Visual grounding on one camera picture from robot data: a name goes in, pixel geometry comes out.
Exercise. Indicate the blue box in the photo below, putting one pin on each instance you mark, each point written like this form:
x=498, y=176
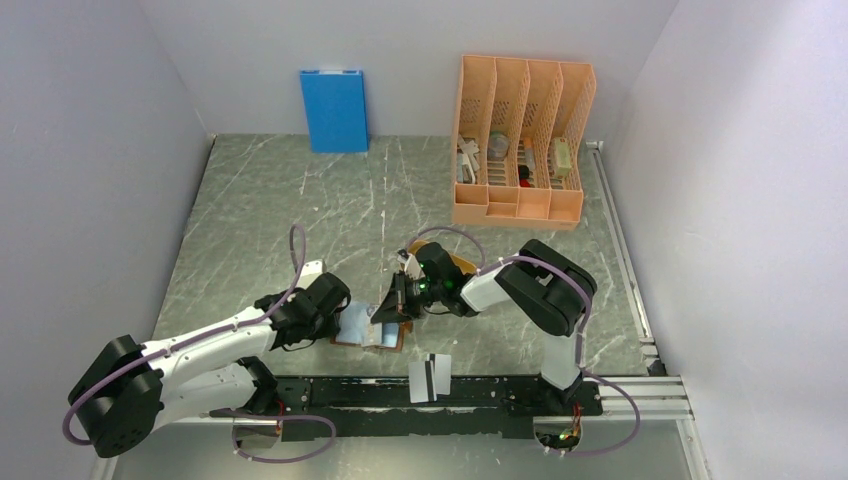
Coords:
x=335, y=108

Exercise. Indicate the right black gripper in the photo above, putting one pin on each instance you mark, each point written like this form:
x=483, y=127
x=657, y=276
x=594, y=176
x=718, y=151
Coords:
x=394, y=304

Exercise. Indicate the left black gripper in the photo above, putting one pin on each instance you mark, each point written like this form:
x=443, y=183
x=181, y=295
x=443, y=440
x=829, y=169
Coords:
x=327, y=328

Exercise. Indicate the green eraser in organizer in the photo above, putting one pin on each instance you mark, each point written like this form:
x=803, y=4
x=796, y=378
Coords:
x=563, y=157

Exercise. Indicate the black base frame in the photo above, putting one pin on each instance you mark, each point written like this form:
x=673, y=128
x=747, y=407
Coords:
x=381, y=406

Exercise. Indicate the orange oval tray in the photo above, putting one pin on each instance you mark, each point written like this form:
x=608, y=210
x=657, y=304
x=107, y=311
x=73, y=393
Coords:
x=464, y=264

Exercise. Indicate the grey round item in organizer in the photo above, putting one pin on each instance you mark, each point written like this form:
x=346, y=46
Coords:
x=498, y=146

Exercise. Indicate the dropped grey stripe card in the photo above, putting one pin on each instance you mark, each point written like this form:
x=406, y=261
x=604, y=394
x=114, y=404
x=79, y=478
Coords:
x=421, y=381

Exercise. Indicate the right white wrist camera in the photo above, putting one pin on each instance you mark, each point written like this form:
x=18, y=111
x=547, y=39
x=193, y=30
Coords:
x=403, y=258

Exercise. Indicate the brown leather card holder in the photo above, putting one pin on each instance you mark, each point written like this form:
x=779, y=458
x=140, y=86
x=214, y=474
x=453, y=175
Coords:
x=357, y=330

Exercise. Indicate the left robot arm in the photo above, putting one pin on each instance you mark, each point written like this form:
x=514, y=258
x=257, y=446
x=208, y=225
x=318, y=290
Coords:
x=132, y=389

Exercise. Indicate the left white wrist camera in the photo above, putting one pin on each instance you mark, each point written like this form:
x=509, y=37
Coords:
x=310, y=272

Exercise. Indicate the orange desk file organizer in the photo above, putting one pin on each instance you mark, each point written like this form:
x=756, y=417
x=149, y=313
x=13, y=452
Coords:
x=517, y=131

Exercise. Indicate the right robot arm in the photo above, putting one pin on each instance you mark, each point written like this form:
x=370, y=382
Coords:
x=552, y=291

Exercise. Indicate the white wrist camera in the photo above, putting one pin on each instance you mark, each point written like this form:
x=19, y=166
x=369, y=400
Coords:
x=403, y=258
x=310, y=272

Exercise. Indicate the red orange item in organizer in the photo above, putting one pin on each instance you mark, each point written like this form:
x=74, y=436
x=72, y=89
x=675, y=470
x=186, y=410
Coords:
x=526, y=163

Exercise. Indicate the white parts in organizer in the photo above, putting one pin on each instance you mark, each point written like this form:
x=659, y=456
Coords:
x=469, y=170

